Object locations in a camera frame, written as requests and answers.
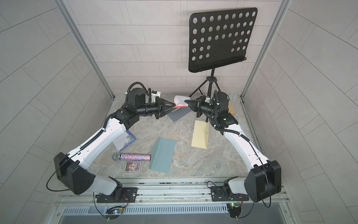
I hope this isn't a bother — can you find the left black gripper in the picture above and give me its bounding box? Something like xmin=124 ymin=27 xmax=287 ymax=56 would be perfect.
xmin=135 ymin=97 xmax=175 ymax=119

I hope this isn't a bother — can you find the white and pink letter paper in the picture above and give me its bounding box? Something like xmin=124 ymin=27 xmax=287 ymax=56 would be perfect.
xmin=173 ymin=95 xmax=191 ymax=108

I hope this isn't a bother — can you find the tan kraft envelope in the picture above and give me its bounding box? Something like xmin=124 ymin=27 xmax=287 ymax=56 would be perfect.
xmin=228 ymin=103 xmax=235 ymax=115

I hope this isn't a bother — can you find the teal blue envelope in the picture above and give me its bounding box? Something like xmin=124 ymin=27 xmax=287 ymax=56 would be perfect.
xmin=150 ymin=137 xmax=176 ymax=173

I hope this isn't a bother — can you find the white letter with blue print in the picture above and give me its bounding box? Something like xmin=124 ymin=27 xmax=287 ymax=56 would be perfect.
xmin=113 ymin=130 xmax=137 ymax=151

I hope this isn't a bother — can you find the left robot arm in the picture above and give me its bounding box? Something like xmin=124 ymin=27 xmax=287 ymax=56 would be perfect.
xmin=53 ymin=82 xmax=176 ymax=201

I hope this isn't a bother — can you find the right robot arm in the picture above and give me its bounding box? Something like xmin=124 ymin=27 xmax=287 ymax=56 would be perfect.
xmin=185 ymin=91 xmax=282 ymax=203

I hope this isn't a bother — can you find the dark grey envelope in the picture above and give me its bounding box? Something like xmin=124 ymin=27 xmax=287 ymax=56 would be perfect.
xmin=168 ymin=107 xmax=192 ymax=122

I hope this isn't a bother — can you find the cream yellow envelope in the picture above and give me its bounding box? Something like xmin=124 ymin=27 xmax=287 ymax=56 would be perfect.
xmin=191 ymin=120 xmax=209 ymax=149

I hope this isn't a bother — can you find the small colourful picture card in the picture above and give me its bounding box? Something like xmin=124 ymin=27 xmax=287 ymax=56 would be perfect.
xmin=125 ymin=161 xmax=141 ymax=173

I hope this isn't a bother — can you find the black perforated music stand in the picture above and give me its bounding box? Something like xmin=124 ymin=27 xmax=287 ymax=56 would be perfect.
xmin=188 ymin=7 xmax=258 ymax=123

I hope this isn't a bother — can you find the glittery purple microphone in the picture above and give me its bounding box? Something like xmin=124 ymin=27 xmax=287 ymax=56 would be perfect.
xmin=112 ymin=152 xmax=152 ymax=161

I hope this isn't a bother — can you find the white ventilation grille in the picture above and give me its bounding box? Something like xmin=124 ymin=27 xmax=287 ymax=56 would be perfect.
xmin=62 ymin=203 xmax=228 ymax=216

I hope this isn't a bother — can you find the right green circuit board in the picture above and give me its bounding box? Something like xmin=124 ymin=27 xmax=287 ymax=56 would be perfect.
xmin=227 ymin=203 xmax=242 ymax=219

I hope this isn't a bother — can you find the green circuit board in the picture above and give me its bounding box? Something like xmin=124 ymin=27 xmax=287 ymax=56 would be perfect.
xmin=105 ymin=206 xmax=126 ymax=220
xmin=227 ymin=203 xmax=242 ymax=219

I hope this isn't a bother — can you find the left green circuit board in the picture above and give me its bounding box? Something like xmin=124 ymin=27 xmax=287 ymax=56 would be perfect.
xmin=105 ymin=206 xmax=126 ymax=220

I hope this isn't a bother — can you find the aluminium rail frame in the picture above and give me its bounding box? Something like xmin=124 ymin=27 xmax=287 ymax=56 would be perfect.
xmin=55 ymin=177 xmax=290 ymax=206

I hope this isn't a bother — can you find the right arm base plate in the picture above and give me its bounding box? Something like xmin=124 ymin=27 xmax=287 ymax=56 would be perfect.
xmin=209 ymin=186 xmax=249 ymax=202

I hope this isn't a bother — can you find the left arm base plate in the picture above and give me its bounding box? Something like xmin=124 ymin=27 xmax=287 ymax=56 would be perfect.
xmin=95 ymin=187 xmax=138 ymax=203

